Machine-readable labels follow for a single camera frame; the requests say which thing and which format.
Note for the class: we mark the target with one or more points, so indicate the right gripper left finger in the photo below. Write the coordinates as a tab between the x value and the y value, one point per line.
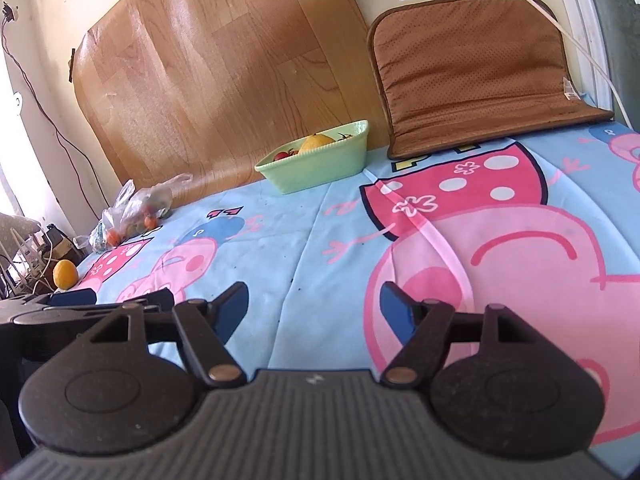
200	320

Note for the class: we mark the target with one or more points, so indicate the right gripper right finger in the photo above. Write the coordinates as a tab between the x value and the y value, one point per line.
404	315

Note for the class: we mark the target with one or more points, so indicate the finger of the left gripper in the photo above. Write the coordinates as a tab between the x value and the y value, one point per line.
73	298

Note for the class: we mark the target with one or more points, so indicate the yellow lemon on sheet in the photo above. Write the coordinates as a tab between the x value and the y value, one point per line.
65	274

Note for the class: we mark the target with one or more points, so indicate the clear plastic fruit bag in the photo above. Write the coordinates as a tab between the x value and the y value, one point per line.
134	212

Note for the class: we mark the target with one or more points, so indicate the light green rectangular bowl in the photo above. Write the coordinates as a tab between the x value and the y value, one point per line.
341	159

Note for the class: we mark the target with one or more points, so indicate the cartoon pig bed sheet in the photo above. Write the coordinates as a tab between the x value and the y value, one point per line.
547	224

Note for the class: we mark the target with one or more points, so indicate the yellow lemon in bowl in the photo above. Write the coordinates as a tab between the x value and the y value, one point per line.
315	141

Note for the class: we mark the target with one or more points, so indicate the wooden laminate board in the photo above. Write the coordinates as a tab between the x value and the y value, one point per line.
208	87

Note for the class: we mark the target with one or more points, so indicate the brown seat cushion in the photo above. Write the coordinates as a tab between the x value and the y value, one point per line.
458	72

